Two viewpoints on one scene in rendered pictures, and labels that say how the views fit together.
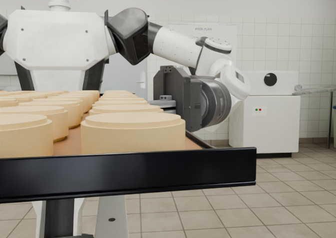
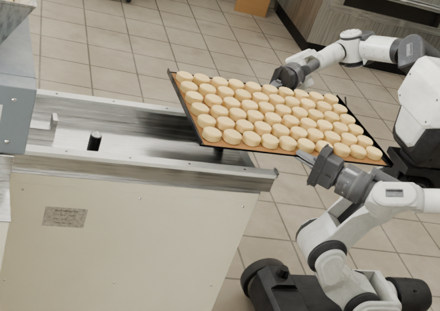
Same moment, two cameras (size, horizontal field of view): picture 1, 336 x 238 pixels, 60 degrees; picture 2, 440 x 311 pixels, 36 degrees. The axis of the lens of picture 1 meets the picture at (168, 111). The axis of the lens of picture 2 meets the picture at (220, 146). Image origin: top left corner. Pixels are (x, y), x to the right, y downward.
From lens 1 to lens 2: 1.73 m
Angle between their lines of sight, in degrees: 74
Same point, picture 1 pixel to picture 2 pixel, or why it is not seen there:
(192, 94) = (325, 167)
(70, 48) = (422, 105)
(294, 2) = not seen: outside the picture
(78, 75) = (418, 128)
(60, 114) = (224, 126)
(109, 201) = (259, 170)
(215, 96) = (339, 179)
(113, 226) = (240, 169)
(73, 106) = (243, 128)
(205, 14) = not seen: outside the picture
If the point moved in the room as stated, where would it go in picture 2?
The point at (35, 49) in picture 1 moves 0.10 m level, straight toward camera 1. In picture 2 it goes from (408, 92) to (386, 92)
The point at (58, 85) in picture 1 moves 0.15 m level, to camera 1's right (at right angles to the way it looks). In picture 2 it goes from (406, 127) to (422, 152)
